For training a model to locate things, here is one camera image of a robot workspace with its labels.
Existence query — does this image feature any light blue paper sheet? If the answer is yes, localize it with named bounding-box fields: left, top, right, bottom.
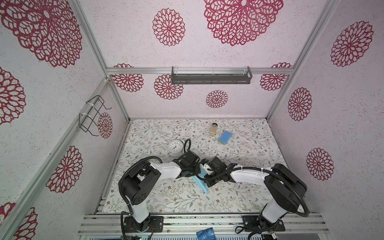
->
left=193, top=167, right=208, bottom=194

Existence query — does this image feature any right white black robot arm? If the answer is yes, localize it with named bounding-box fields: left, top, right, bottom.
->
left=195, top=157, right=310, bottom=224

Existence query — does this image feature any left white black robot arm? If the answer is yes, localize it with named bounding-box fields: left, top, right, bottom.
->
left=118, top=151, right=200, bottom=224

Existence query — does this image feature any white alarm clock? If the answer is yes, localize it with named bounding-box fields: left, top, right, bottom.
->
left=168, top=140, right=185, bottom=159

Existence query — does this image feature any blue green sponge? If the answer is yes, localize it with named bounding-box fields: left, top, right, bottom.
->
left=218, top=131, right=233, bottom=145

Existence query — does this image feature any small yellow liquid jar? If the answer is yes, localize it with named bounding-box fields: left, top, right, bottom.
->
left=210, top=123, right=218, bottom=137

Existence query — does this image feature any blue card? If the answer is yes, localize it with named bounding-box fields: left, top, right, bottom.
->
left=196, top=228, right=217, bottom=240

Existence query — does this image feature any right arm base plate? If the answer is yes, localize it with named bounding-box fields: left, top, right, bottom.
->
left=242, top=215, right=286, bottom=232

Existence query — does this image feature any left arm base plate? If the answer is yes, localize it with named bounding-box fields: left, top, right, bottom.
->
left=121, top=216, right=164, bottom=234

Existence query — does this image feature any black wall shelf rack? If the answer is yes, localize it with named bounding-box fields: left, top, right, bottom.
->
left=171, top=67, right=253, bottom=85

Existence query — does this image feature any black wire wall basket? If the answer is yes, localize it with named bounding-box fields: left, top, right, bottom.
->
left=78, top=95, right=113, bottom=139

